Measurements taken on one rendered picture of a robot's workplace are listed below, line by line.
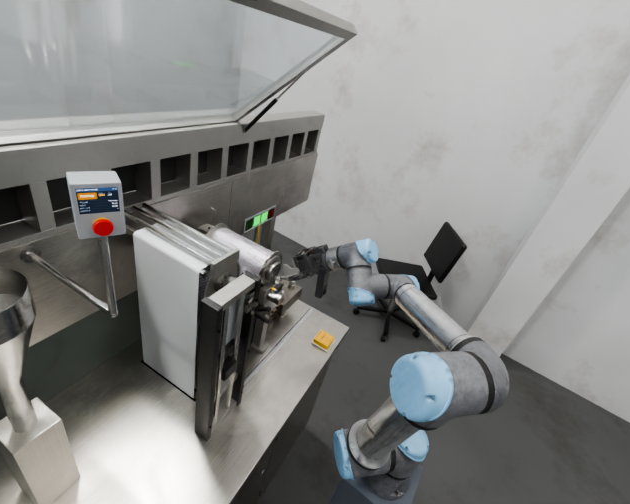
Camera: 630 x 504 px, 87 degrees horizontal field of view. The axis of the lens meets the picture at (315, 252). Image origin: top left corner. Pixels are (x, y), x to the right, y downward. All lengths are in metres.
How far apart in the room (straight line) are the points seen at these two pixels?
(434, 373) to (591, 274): 2.61
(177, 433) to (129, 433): 0.13
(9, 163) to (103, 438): 0.76
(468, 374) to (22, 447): 0.88
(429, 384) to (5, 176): 0.91
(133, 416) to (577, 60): 2.98
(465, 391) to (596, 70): 2.49
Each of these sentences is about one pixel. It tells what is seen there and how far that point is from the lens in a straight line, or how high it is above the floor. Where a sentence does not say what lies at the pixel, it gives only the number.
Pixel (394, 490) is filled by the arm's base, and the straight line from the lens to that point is 1.20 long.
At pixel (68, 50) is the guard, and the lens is 0.71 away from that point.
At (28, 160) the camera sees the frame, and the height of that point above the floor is 1.63.
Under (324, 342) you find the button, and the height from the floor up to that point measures 0.92.
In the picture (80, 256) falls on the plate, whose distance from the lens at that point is 1.09.
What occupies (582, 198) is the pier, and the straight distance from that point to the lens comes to 2.73.
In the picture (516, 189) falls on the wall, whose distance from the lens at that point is 2.96.
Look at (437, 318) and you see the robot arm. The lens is 0.87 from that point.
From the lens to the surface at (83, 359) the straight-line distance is 1.33.
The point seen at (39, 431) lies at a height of 1.17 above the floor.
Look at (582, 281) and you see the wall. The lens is 3.19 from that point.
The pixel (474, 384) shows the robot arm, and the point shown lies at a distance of 0.69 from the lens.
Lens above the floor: 1.96
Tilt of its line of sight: 32 degrees down
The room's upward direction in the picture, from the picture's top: 15 degrees clockwise
